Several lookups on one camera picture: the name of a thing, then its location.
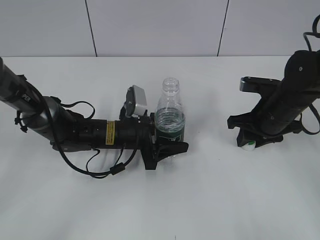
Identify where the white green bottle cap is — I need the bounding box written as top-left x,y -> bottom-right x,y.
241,141 -> 256,152

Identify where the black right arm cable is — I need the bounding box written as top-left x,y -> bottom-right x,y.
298,13 -> 320,137

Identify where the clear cestbon water bottle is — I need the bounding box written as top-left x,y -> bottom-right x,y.
154,77 -> 186,142

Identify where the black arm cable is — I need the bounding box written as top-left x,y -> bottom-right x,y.
37,87 -> 141,179
298,13 -> 320,137

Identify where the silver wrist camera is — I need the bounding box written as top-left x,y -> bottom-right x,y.
239,76 -> 281,95
124,85 -> 147,117

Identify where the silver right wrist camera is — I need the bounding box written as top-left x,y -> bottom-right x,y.
239,76 -> 281,95

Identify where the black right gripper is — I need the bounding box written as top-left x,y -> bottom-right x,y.
227,112 -> 302,148

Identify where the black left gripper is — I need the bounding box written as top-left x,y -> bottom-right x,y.
138,112 -> 189,170

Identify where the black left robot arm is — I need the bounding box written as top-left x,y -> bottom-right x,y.
0,63 -> 189,170

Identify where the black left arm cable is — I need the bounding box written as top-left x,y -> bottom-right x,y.
37,87 -> 141,179

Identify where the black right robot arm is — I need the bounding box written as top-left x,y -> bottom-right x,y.
227,50 -> 320,148

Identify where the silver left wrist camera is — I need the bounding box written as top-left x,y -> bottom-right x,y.
124,85 -> 147,117

